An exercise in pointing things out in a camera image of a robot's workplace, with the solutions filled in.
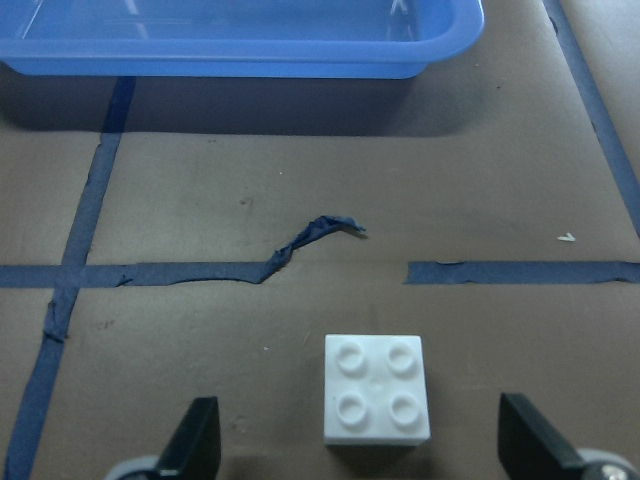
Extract blue plastic tray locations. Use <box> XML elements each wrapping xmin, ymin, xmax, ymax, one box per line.
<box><xmin>1</xmin><ymin>1</ymin><xmax>485</xmax><ymax>79</ymax></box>

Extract white block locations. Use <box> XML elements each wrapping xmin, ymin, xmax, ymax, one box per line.
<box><xmin>324</xmin><ymin>334</ymin><xmax>431</xmax><ymax>447</ymax></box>

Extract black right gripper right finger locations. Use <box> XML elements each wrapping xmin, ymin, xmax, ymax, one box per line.
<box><xmin>497</xmin><ymin>393</ymin><xmax>586</xmax><ymax>479</ymax></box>

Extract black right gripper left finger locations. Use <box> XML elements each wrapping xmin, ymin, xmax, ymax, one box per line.
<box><xmin>155</xmin><ymin>396</ymin><xmax>222</xmax><ymax>479</ymax></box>

